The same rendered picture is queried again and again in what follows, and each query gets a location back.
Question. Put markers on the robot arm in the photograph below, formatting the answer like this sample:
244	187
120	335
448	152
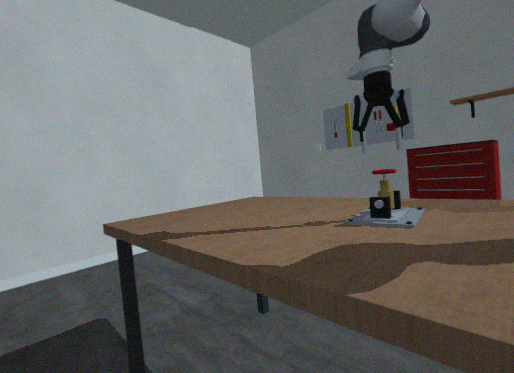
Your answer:
405	21

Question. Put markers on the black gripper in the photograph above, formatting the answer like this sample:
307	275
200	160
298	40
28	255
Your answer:
377	92

